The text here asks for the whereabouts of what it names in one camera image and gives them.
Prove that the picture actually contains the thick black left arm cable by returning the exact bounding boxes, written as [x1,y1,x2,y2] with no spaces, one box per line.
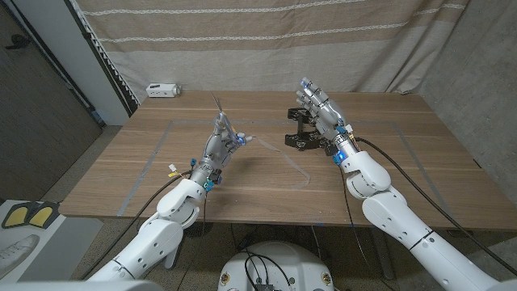
[80,171,193,280]

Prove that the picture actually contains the white power box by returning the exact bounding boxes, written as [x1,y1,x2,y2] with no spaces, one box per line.
[145,82,182,99]

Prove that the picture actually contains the scissors with tan handles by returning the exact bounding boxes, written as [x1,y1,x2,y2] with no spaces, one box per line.
[210,92,243,143]

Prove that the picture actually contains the black cable on base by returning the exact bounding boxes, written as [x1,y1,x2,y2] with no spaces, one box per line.
[241,249,294,291]

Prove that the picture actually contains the white floor board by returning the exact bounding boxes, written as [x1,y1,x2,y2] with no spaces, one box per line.
[0,200,65,284]

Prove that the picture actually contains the yellow black foot pedal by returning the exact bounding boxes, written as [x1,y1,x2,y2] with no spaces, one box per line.
[27,201,61,228]
[1,201,33,230]

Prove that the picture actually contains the black door handle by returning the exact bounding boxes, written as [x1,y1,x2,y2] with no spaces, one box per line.
[4,34,30,50]

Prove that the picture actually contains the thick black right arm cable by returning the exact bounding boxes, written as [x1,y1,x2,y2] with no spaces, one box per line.
[355,137,517,276]

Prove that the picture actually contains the dark wooden door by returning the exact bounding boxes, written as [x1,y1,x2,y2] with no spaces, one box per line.
[0,0,103,201]

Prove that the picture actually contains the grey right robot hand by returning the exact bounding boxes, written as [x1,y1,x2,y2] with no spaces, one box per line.
[296,77,361,162]

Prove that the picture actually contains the white shoe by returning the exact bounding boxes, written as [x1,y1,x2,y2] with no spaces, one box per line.
[0,232,36,276]

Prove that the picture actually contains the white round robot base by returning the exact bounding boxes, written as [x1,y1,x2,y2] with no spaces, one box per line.
[217,241,335,291]

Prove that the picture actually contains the grey floor mat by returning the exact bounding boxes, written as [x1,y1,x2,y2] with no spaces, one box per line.
[18,216,104,282]

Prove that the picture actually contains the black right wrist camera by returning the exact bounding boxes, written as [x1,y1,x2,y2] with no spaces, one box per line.
[325,143,344,167]

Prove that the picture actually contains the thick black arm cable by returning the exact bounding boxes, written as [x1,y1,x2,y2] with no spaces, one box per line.
[80,171,193,280]
[355,137,517,276]

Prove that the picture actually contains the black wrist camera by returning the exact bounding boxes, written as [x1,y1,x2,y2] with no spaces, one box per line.
[325,143,344,167]
[204,169,223,193]

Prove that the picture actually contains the beige striped curtain backdrop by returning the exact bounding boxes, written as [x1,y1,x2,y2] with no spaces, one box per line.
[74,0,472,104]

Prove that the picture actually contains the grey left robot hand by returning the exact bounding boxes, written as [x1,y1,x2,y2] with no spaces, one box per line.
[189,112,254,188]

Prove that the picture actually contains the clear tape strip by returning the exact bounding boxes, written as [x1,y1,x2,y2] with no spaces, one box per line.
[246,136,312,190]

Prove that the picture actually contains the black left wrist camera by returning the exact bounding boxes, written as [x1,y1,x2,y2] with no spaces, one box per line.
[204,169,223,193]

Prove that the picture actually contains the black half-moon tambourine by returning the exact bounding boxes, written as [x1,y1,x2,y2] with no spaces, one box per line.
[284,107,330,152]

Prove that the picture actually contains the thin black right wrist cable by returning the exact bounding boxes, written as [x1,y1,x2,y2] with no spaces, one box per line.
[338,167,389,291]

